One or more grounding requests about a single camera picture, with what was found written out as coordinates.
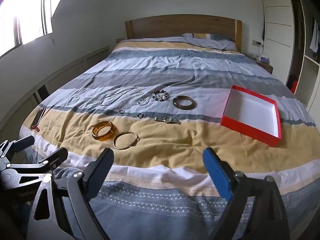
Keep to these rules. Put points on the window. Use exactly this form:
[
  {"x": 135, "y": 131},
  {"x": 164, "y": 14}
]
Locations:
[{"x": 23, "y": 21}]

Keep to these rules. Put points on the smartphone with red strap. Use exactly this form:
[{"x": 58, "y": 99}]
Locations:
[{"x": 37, "y": 119}]

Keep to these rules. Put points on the red white box lid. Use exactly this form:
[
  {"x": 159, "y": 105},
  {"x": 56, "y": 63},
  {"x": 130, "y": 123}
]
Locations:
[{"x": 253, "y": 115}]

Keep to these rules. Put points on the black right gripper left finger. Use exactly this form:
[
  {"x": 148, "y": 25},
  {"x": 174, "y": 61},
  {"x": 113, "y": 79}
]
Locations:
[{"x": 48, "y": 218}]

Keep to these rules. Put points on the wooden nightstand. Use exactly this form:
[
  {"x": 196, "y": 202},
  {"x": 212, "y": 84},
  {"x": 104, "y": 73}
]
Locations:
[{"x": 264, "y": 65}]

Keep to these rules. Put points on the grey striped pillow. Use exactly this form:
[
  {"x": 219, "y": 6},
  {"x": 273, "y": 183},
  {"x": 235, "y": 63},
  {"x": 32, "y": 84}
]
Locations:
[{"x": 211, "y": 40}]

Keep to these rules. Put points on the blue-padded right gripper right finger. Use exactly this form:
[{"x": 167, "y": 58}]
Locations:
[{"x": 267, "y": 220}]

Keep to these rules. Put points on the amber bangle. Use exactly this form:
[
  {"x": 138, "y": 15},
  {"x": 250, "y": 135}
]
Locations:
[{"x": 103, "y": 131}]

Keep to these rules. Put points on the striped bed duvet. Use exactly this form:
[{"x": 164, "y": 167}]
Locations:
[{"x": 159, "y": 188}]

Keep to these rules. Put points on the wooden headboard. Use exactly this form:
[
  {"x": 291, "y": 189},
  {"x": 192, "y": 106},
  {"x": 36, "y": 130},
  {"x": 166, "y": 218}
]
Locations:
[{"x": 178, "y": 24}]

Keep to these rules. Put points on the white wardrobe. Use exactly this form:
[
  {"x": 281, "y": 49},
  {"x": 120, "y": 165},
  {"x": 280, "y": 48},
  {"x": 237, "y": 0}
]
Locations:
[{"x": 291, "y": 42}]

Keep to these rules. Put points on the dark green jade bangle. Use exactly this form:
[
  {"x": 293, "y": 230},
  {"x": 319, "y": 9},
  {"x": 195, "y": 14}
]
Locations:
[{"x": 179, "y": 98}]

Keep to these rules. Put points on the gold thin bangle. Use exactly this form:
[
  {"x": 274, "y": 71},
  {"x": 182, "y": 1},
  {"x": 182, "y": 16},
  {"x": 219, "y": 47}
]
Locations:
[{"x": 125, "y": 140}]

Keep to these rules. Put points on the twisted silver bangle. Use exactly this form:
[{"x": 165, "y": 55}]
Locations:
[{"x": 143, "y": 102}]

